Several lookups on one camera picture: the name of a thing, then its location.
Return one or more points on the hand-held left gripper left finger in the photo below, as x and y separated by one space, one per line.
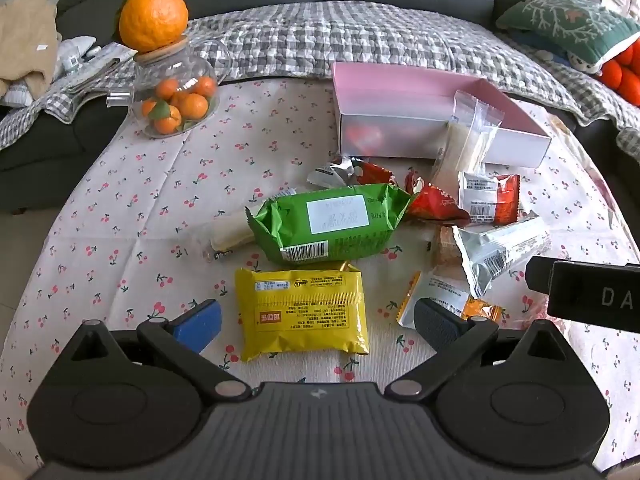
200 325

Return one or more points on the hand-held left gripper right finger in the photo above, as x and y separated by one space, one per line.
440 327

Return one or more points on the orange white-label snack packet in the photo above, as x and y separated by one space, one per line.
445 292

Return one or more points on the clear wafer biscuit packet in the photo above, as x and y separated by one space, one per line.
445 250

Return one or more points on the clear white bun packet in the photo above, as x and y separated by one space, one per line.
227 232

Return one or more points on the yellow snack packet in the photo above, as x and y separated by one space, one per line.
300 320

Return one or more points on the green snack packet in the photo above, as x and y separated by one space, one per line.
390 210

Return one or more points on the red white-label snack packet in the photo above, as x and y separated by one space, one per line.
480 195

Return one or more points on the small silver red snack packet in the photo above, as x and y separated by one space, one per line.
370 174

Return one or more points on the clear cracker packet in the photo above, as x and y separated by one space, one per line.
457 140
484 135

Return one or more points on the pink cardboard box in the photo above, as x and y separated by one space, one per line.
400 90

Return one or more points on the cherry print tablecloth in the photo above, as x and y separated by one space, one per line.
150 240

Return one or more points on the small tangerines in teapot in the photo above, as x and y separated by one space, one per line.
192 105

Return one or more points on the orange plush toy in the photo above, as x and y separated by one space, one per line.
625 70

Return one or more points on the white plush doll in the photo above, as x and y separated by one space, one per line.
582 62

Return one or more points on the glass teapot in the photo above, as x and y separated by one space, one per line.
200 67

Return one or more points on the green coral print pillow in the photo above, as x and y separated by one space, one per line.
565 20

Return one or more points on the grey checked blanket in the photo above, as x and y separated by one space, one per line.
325 40

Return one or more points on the large orange with leaves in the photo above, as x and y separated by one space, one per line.
152 17

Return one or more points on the beige garment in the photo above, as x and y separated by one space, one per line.
25 35

